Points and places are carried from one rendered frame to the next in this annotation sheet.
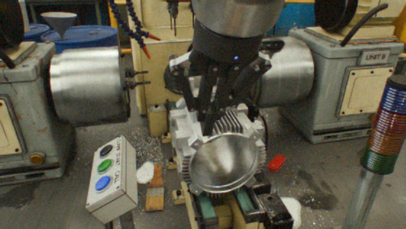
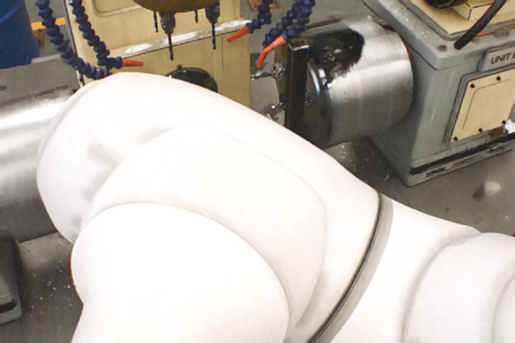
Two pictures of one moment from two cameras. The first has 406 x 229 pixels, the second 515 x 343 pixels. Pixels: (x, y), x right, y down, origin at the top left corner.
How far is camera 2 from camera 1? 0.38 m
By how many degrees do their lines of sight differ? 20
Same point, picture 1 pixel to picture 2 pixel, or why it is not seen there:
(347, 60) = (464, 66)
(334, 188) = not seen: hidden behind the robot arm
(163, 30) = (133, 13)
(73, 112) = (23, 232)
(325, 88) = (431, 109)
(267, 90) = (341, 130)
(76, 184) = (50, 327)
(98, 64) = not seen: hidden behind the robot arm
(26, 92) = not seen: outside the picture
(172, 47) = (160, 57)
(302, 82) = (396, 107)
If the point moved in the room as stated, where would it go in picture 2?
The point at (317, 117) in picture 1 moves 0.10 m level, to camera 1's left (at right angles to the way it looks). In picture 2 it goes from (417, 149) to (373, 155)
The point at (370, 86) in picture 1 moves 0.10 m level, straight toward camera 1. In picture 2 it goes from (494, 97) to (491, 126)
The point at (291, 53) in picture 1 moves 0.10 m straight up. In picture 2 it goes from (377, 63) to (385, 17)
